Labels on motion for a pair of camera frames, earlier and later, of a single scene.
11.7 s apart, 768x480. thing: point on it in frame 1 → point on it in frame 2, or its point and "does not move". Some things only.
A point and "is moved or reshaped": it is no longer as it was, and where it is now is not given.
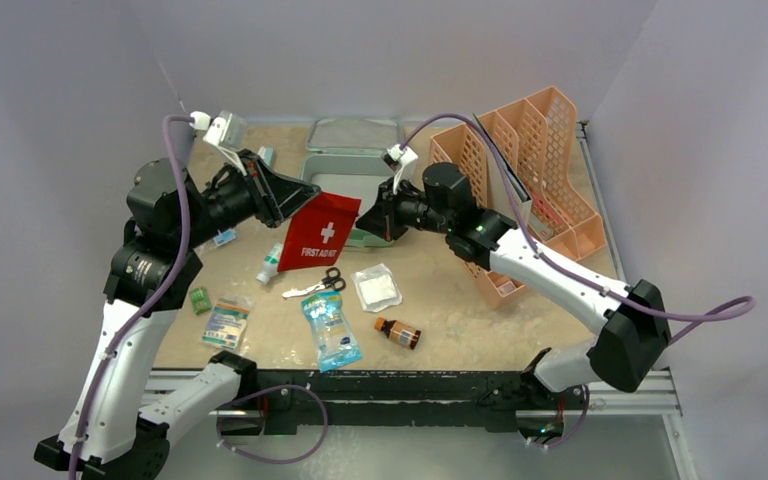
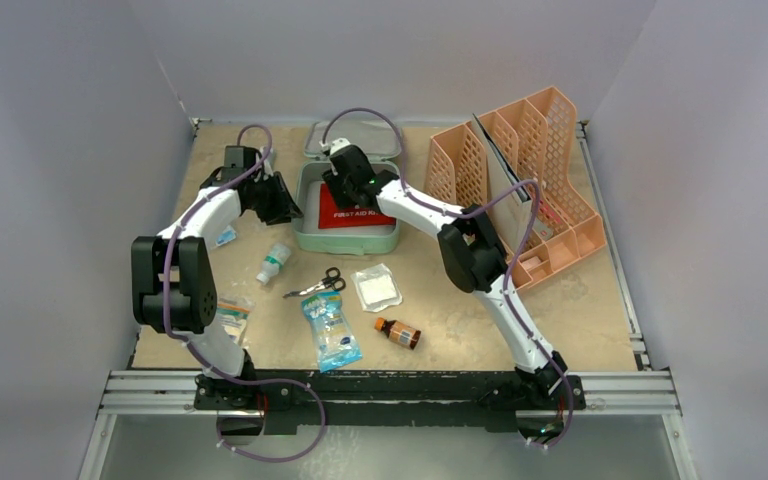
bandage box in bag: [227, 322] does not move
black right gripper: [388, 216] → [342, 192]
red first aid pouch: [318, 231] is moved or reshaped
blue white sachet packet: [225, 237] does not move
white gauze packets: [376, 288] does not move
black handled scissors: [333, 280] does not move
